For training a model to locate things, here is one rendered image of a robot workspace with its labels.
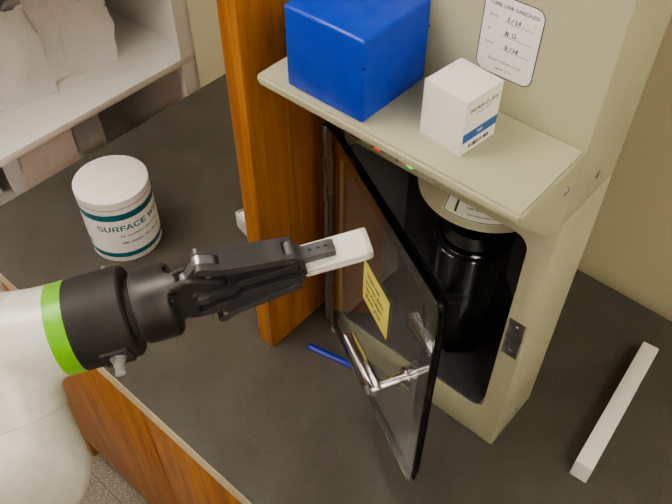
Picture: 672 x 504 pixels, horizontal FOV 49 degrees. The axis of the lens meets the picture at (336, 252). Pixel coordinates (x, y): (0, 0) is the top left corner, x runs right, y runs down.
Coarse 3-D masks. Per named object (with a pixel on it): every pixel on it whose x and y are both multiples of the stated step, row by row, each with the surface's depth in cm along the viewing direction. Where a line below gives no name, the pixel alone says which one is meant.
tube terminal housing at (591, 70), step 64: (448, 0) 69; (576, 0) 60; (640, 0) 57; (448, 64) 73; (576, 64) 63; (640, 64) 67; (576, 128) 67; (448, 192) 84; (576, 192) 72; (576, 256) 88; (512, 384) 98
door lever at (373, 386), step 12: (348, 336) 91; (348, 348) 90; (360, 348) 89; (360, 360) 88; (360, 372) 88; (372, 372) 87; (372, 384) 86; (384, 384) 86; (396, 384) 87; (408, 384) 87
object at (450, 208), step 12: (420, 180) 93; (432, 192) 90; (444, 192) 88; (432, 204) 90; (444, 204) 88; (456, 204) 87; (444, 216) 89; (456, 216) 88; (468, 216) 87; (480, 216) 87; (468, 228) 88; (480, 228) 87; (492, 228) 87; (504, 228) 87
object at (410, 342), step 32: (352, 160) 85; (352, 192) 88; (352, 224) 91; (384, 224) 80; (384, 256) 83; (416, 256) 75; (352, 288) 100; (384, 288) 86; (416, 288) 76; (352, 320) 105; (416, 320) 78; (384, 352) 94; (416, 352) 81; (416, 384) 85; (384, 416) 103; (416, 416) 88; (416, 448) 92
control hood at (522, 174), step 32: (288, 96) 74; (416, 96) 73; (352, 128) 70; (384, 128) 70; (416, 128) 70; (512, 128) 70; (416, 160) 67; (448, 160) 67; (480, 160) 67; (512, 160) 67; (544, 160) 67; (576, 160) 67; (480, 192) 64; (512, 192) 64; (544, 192) 64; (544, 224) 69
